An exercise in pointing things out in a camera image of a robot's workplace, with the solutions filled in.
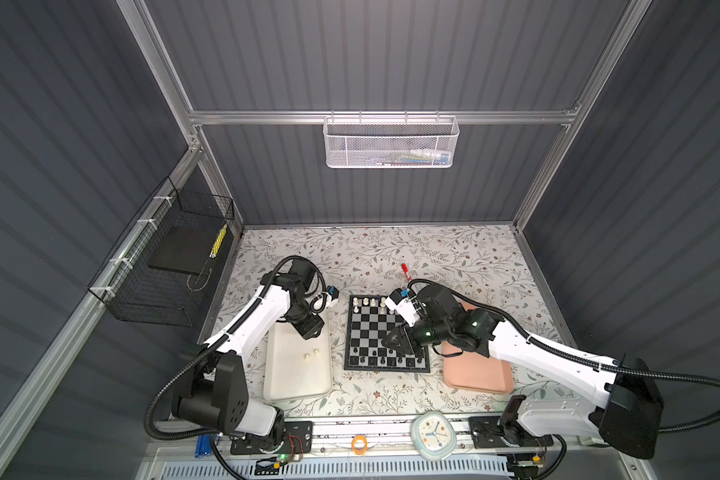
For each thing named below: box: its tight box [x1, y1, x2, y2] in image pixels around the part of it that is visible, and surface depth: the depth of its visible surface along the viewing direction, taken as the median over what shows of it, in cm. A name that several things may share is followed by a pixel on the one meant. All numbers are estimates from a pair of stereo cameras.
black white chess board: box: [344, 294, 431, 373], surface depth 88 cm
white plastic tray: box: [263, 310, 332, 401], surface depth 86 cm
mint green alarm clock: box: [411, 411, 457, 461], surface depth 73 cm
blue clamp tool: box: [194, 434, 212, 458], surface depth 72 cm
